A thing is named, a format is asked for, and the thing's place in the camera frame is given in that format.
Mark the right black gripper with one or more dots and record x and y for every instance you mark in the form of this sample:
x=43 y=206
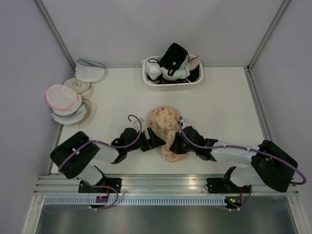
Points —
x=175 y=147

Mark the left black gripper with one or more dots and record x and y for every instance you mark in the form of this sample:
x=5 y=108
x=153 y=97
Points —
x=154 y=142

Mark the floral peach laundry bag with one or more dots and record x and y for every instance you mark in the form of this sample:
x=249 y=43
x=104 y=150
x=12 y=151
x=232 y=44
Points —
x=163 y=121

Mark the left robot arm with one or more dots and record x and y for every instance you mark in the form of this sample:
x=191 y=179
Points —
x=73 y=157

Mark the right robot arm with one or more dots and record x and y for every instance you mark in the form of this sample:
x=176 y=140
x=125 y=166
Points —
x=209 y=149

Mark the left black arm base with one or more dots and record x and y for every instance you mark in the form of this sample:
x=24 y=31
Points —
x=101 y=186

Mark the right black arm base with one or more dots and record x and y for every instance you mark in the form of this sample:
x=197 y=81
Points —
x=221 y=186

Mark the white plastic laundry basket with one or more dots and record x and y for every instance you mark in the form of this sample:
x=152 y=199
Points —
x=187 y=85

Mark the beige flat laundry bag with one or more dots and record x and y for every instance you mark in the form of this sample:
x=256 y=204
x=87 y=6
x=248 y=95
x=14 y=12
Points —
x=91 y=109

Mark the grey trimmed mesh bag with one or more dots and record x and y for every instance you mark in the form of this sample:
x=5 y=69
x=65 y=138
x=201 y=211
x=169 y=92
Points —
x=72 y=118

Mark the black bra in basket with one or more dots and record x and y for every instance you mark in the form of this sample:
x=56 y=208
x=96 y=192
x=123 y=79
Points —
x=173 y=58

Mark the beige round laundry bag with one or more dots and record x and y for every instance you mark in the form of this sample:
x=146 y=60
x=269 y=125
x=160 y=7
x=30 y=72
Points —
x=84 y=89

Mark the white mesh bag blue trim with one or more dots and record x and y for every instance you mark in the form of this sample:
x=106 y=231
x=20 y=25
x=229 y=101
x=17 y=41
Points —
x=89 y=70

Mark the pink trimmed mesh bag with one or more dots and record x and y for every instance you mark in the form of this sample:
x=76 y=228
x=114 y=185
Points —
x=60 y=97

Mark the white garment in basket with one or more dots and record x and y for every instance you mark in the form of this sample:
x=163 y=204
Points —
x=154 y=70

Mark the pink garment in basket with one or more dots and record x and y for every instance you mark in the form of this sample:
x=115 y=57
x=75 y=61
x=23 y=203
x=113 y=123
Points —
x=193 y=63

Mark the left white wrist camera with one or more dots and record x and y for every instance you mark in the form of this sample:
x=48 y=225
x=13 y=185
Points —
x=135 y=121

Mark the aluminium front rail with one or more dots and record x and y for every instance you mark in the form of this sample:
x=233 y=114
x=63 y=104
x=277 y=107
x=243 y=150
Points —
x=130 y=184

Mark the white slotted cable duct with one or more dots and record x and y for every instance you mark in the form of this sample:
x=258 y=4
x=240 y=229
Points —
x=135 y=200

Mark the right aluminium side rail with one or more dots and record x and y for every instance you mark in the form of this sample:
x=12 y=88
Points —
x=262 y=117

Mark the right aluminium frame post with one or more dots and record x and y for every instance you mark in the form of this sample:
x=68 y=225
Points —
x=273 y=24

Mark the aluminium frame post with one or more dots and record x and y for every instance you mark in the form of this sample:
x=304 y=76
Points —
x=273 y=24
x=55 y=33

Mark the left aluminium frame post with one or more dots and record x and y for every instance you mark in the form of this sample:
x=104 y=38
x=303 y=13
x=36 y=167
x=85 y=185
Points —
x=55 y=33

